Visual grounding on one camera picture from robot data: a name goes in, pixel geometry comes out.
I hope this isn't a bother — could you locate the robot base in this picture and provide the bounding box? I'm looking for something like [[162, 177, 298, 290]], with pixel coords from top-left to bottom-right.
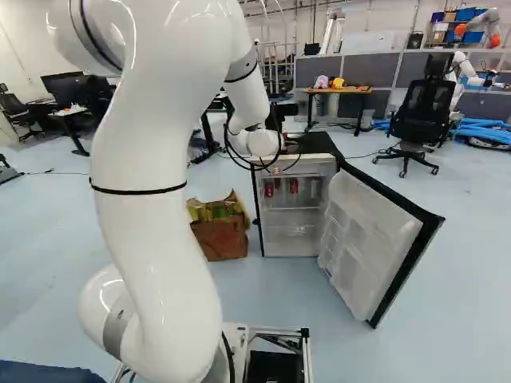
[[108, 322, 313, 383]]

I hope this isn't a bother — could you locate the black mini fridge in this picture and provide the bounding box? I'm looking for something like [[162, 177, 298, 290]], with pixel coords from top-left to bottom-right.
[[248, 130, 349, 259]]

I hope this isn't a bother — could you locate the black fridge door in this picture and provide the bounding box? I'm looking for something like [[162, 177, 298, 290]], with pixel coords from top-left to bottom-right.
[[316, 160, 446, 330]]

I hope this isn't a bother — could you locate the brown cardboard box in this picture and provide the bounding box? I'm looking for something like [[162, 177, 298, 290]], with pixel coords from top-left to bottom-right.
[[186, 190, 252, 263]]

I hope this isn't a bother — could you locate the wooden top desk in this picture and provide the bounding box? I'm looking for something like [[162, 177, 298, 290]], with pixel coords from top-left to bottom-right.
[[303, 85, 374, 137]]

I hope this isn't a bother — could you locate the black mesh office chair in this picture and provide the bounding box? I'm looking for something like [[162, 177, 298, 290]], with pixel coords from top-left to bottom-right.
[[371, 78, 457, 179]]

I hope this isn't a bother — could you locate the white robot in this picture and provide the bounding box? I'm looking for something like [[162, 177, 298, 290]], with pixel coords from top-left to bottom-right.
[[447, 50, 497, 120]]

